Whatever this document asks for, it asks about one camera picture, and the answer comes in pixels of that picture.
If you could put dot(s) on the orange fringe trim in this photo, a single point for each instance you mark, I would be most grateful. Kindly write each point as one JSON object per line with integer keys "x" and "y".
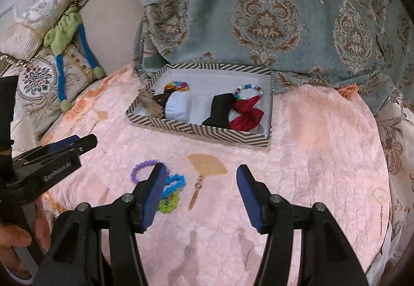
{"x": 349, "y": 91}

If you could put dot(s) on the red satin bow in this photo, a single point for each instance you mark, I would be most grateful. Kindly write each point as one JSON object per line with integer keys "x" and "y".
{"x": 247, "y": 114}

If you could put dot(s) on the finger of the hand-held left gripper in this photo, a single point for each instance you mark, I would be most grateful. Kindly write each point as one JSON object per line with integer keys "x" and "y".
{"x": 55, "y": 171}
{"x": 64, "y": 143}

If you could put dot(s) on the cream embroidered bolster pillow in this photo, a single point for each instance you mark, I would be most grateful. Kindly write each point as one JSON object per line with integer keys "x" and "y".
{"x": 35, "y": 17}

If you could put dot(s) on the cream floral cloth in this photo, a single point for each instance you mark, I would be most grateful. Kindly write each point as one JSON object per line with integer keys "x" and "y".
{"x": 397, "y": 150}

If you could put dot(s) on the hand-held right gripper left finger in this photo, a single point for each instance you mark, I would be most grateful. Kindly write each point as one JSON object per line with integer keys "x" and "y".
{"x": 155, "y": 198}

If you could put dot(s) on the beige sofa back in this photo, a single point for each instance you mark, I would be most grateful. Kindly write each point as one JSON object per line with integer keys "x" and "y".
{"x": 110, "y": 20}

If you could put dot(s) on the pink quilted blanket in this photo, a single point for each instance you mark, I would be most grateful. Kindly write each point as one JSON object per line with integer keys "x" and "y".
{"x": 291, "y": 176}

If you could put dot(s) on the brown hair bow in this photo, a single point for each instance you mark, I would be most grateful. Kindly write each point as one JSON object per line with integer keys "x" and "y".
{"x": 161, "y": 98}

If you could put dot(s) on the black fabric bow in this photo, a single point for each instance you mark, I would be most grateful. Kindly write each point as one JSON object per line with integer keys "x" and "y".
{"x": 220, "y": 109}

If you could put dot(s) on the striped cardboard box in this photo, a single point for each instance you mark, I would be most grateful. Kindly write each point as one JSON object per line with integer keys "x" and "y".
{"x": 194, "y": 132}

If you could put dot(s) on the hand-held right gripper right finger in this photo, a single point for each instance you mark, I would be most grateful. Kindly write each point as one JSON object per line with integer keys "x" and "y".
{"x": 249, "y": 198}

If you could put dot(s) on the green and blue plush toy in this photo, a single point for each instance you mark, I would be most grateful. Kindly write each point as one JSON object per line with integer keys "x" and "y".
{"x": 63, "y": 31}

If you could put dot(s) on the leopard print hair bow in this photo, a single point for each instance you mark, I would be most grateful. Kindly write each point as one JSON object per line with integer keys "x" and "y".
{"x": 148, "y": 104}

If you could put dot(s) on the person's left hand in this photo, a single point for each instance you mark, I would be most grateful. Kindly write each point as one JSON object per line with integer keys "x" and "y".
{"x": 16, "y": 237}

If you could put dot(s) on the white fabric bow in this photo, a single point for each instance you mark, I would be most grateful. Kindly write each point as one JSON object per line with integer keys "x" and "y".
{"x": 178, "y": 106}

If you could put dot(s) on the floral embroidered cushion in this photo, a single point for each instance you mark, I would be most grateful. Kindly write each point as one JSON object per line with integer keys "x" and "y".
{"x": 35, "y": 82}

